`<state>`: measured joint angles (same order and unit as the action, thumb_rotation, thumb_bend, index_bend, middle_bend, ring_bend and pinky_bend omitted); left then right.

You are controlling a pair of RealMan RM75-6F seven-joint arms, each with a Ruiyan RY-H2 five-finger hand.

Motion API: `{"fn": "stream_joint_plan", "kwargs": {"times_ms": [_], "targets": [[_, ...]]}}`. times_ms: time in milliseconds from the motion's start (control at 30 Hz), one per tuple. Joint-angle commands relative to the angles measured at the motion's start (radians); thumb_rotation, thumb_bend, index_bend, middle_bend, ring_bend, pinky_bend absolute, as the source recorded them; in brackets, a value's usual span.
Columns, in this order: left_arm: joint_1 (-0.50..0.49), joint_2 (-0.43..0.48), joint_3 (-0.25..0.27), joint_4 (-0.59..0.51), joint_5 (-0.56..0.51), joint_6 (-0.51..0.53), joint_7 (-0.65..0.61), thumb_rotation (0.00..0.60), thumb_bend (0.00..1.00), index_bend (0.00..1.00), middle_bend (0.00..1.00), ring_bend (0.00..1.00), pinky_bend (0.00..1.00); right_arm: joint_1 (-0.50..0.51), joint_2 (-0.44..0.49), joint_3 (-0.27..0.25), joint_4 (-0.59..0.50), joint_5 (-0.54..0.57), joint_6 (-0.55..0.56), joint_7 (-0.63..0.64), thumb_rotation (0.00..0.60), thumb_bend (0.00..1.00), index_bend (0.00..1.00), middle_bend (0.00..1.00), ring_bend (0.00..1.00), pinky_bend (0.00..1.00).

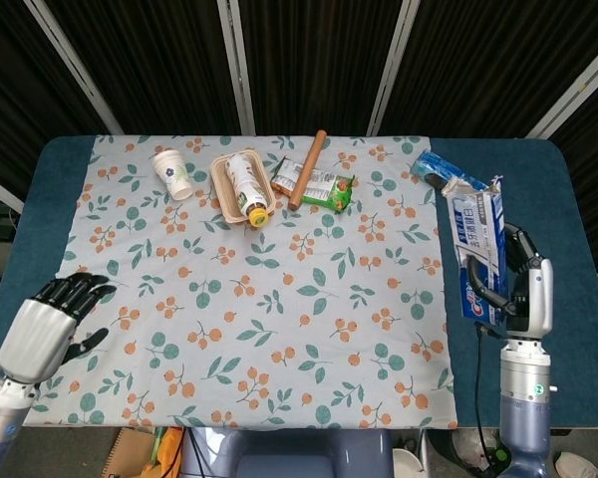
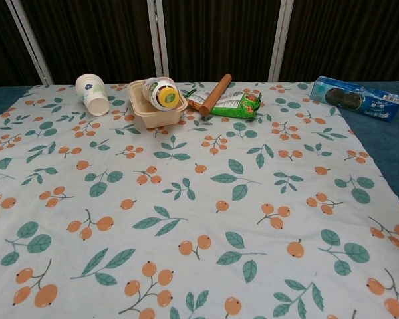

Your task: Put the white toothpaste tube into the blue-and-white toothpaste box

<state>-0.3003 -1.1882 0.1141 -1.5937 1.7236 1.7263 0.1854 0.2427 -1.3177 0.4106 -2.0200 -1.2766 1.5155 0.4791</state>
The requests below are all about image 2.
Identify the blue cookie pack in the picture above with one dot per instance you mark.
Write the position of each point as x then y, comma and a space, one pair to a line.
355, 98

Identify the floral print tablecloth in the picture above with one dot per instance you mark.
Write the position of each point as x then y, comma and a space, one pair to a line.
186, 199

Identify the yellow capped drink bottle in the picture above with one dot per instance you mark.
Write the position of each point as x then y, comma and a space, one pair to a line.
168, 98

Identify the dark folding screen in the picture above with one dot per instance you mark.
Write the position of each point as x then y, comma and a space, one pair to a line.
219, 36

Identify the white floral paper cup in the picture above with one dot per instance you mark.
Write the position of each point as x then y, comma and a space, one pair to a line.
91, 94

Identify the brown wooden rolling pin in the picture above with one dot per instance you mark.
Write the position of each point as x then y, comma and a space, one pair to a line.
216, 94

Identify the green snack bag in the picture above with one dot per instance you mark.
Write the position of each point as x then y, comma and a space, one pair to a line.
239, 104

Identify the beige food tray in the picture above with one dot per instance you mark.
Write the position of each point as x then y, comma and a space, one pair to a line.
159, 118

